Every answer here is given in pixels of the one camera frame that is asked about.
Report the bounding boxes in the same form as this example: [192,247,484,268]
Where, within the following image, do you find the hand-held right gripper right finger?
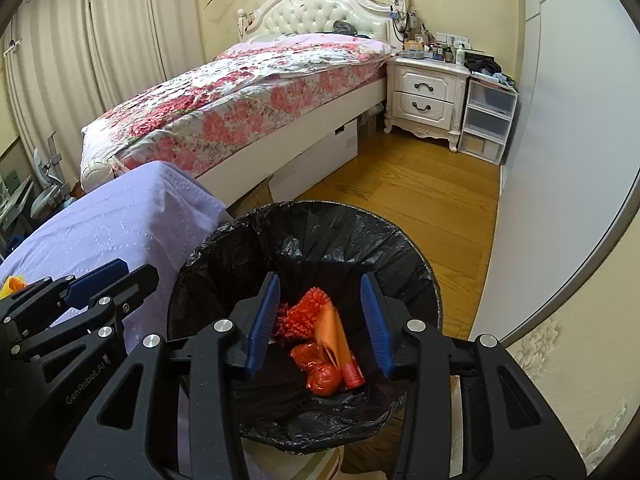
[360,272,588,480]

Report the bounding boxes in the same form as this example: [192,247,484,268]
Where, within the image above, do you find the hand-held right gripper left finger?
[52,272,281,480]

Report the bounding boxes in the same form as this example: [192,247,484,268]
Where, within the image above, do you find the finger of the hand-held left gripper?
[0,258,127,331]
[0,264,161,361]

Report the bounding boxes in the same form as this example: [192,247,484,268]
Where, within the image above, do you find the orange foam net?
[274,286,333,346]

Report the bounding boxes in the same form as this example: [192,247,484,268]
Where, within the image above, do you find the orange paper sheet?
[312,307,353,361]

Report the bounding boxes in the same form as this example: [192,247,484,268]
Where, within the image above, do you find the red bottle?
[340,352,366,390]

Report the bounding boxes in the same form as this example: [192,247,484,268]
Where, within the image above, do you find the knotted orange plastic bag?
[290,342,346,397]

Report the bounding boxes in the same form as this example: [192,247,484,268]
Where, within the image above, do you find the printed orange plastic bag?
[0,274,30,303]

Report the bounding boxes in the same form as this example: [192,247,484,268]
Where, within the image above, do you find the bin with black liner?
[167,201,443,456]

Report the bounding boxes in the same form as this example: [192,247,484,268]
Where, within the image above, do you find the purple dotted tablecloth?
[0,160,236,480]

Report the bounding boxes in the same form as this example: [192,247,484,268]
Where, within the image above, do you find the grey desk chair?
[27,132,73,221]

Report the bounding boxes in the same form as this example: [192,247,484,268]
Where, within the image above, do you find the white volleyball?
[81,155,118,192]

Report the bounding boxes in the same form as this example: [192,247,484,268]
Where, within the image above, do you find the grey study desk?
[0,175,36,231]

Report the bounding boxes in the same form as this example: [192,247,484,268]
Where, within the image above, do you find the white underbed storage box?
[270,119,360,203]

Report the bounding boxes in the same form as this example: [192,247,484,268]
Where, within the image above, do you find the white bed with tufted headboard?
[80,0,401,206]

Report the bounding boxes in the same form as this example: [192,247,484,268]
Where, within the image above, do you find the pink floral quilt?
[82,32,396,173]

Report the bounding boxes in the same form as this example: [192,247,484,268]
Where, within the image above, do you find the beige window curtains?
[0,0,206,161]

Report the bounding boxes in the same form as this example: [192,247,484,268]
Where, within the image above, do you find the clear plastic drawer unit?
[457,77,518,166]

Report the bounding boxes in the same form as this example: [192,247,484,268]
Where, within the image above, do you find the white nightstand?
[384,54,471,153]

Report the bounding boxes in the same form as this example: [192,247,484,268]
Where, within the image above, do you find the white wardrobe sliding door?
[470,0,640,346]

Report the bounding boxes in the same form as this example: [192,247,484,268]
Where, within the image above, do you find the dark clothes pile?
[462,55,516,86]

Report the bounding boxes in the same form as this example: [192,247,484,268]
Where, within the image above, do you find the cluster of small bottles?
[400,10,473,65]

